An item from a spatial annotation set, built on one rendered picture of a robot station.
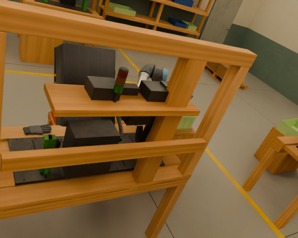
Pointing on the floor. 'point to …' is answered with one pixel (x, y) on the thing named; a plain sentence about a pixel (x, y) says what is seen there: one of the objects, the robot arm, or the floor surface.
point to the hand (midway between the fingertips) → (118, 117)
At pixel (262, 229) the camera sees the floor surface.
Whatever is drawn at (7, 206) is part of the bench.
